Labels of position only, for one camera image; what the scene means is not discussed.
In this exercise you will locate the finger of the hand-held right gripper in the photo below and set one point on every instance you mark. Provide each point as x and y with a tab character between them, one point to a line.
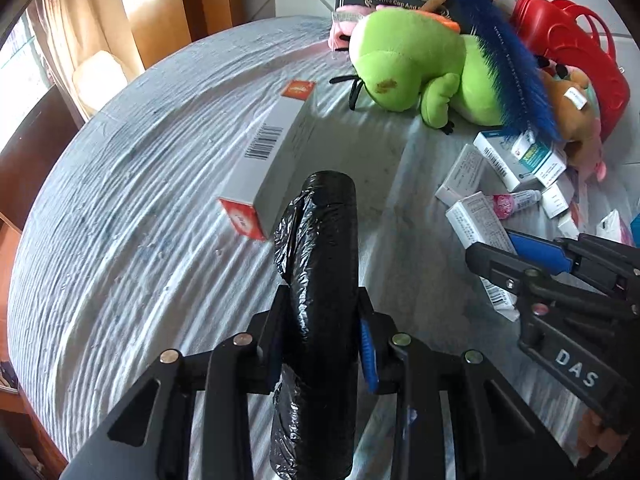
495	262
540	252

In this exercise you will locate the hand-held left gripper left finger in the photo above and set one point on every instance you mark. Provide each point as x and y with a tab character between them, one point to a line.
265	350

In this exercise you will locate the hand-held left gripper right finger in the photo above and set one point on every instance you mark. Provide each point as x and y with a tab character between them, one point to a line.
369	360

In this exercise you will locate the single white medicine carton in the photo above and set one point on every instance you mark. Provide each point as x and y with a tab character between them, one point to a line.
472	215

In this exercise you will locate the pile of small medicine boxes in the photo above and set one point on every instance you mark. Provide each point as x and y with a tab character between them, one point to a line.
530	165

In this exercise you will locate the black garbage bag roll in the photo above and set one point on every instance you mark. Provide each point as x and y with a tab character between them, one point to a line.
320	260

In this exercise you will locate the long white box orange ends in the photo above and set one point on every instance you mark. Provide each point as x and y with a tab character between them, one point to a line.
280	160

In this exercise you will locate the person's right hand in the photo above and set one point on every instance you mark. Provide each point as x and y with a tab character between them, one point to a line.
605	437

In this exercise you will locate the pink labelled ointment tube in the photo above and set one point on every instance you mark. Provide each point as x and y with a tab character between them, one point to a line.
515	202

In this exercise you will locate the brown bear plush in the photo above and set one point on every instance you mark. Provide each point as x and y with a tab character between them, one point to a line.
575	115

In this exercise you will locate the blue bottle brush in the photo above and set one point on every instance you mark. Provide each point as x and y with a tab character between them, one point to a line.
510	60

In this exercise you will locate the red hard carry case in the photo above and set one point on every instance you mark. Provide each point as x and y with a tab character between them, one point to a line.
575	45

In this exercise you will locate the green frog plush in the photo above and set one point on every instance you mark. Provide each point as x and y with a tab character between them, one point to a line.
410	60

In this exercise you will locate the pink plush with orange top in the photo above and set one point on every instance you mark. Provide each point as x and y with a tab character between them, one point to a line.
345	25

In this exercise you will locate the dark wooden bedside cabinet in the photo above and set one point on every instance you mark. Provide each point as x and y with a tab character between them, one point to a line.
30	160

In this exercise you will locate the beige curtain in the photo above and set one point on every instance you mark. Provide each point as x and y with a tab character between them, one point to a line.
80	35

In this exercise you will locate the wooden headboard frame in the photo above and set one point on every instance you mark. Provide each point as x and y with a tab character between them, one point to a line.
165	0

